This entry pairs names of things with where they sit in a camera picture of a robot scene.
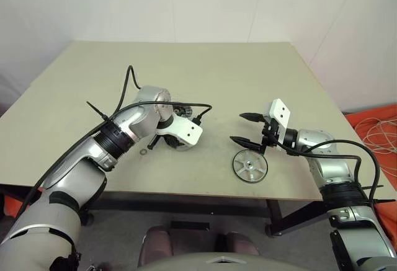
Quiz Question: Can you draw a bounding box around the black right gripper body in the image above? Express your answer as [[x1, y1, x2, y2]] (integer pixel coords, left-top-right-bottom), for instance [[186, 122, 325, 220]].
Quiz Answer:
[[259, 117, 282, 154]]

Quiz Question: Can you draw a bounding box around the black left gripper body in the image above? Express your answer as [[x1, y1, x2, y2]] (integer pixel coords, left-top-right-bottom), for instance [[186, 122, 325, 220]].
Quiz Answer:
[[148, 134, 184, 151]]

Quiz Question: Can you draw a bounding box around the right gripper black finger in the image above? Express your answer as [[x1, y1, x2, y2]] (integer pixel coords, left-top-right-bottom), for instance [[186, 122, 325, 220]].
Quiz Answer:
[[228, 135, 265, 153], [238, 112, 265, 123]]

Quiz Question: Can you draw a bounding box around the silver spoked rotor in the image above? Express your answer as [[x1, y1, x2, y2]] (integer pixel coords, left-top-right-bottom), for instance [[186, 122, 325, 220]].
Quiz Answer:
[[231, 148, 268, 185]]

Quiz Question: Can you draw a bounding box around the black rectangular block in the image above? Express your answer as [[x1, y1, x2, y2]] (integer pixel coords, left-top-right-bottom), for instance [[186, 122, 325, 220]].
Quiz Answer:
[[171, 221, 209, 231]]

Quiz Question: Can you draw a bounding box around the dark rounded shape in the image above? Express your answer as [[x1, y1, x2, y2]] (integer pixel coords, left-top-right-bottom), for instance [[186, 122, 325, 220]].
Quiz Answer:
[[138, 226, 174, 267]]

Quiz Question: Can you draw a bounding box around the orange fabric bag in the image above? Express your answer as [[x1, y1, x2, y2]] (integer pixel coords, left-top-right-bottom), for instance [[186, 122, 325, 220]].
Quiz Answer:
[[344, 103, 397, 253]]

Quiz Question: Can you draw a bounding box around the grey robot torso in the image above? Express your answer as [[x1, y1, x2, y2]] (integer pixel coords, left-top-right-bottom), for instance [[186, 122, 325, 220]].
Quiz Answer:
[[136, 251, 311, 271]]

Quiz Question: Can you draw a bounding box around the orange cloth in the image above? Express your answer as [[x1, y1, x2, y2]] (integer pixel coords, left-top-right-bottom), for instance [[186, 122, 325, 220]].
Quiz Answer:
[[2, 193, 22, 220]]

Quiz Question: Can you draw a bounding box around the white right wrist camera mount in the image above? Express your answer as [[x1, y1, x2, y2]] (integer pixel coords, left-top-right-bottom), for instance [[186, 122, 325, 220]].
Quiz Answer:
[[267, 98, 294, 154]]

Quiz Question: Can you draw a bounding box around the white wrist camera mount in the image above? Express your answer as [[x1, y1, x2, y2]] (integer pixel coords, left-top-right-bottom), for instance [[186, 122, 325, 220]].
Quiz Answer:
[[267, 98, 294, 154], [154, 114, 204, 146]]

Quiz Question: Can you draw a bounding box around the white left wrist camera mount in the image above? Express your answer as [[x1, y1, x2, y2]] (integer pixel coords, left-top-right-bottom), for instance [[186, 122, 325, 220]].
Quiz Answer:
[[154, 114, 204, 146]]

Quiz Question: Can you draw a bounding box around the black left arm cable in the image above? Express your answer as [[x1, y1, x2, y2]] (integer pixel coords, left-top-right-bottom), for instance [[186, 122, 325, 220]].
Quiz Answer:
[[17, 65, 213, 222]]

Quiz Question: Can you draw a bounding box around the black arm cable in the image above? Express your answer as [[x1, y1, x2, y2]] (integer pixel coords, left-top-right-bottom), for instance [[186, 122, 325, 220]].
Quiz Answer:
[[17, 65, 213, 222], [285, 140, 383, 203]]

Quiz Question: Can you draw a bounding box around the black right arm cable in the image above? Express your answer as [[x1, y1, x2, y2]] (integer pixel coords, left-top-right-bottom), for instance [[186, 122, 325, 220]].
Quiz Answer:
[[285, 140, 383, 203]]

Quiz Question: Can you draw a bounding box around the black table frame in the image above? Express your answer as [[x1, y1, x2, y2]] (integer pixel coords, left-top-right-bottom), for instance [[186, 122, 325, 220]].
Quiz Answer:
[[0, 184, 325, 238]]

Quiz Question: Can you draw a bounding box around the white cable coil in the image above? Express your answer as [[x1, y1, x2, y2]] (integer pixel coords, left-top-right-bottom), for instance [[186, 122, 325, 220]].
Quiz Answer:
[[355, 116, 397, 154]]

